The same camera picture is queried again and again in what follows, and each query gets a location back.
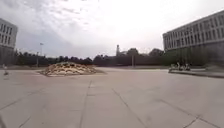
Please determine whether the row of dark trees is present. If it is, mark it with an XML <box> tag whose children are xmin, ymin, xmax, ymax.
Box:
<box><xmin>13</xmin><ymin>47</ymin><xmax>181</xmax><ymax>67</ymax></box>

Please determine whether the grey building with window rows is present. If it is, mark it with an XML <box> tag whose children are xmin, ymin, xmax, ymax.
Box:
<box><xmin>162</xmin><ymin>9</ymin><xmax>224</xmax><ymax>66</ymax></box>

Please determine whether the distant tower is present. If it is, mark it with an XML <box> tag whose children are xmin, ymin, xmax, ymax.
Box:
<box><xmin>115</xmin><ymin>44</ymin><xmax>121</xmax><ymax>57</ymax></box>

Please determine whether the person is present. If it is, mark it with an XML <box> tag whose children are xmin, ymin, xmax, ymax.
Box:
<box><xmin>2</xmin><ymin>63</ymin><xmax>9</xmax><ymax>76</ymax></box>

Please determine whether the pale building with window grid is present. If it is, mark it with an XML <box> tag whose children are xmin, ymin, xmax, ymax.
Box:
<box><xmin>0</xmin><ymin>17</ymin><xmax>19</xmax><ymax>66</ymax></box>

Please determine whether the raised kerb strip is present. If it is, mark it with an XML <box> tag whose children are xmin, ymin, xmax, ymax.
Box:
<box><xmin>168</xmin><ymin>68</ymin><xmax>224</xmax><ymax>79</ymax></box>

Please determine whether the street lamp pole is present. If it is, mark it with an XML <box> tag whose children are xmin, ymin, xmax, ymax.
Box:
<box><xmin>35</xmin><ymin>42</ymin><xmax>45</xmax><ymax>68</ymax></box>

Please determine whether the tan stepped stone mound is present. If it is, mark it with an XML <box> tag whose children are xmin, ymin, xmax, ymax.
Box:
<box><xmin>38</xmin><ymin>61</ymin><xmax>98</xmax><ymax>77</ymax></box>

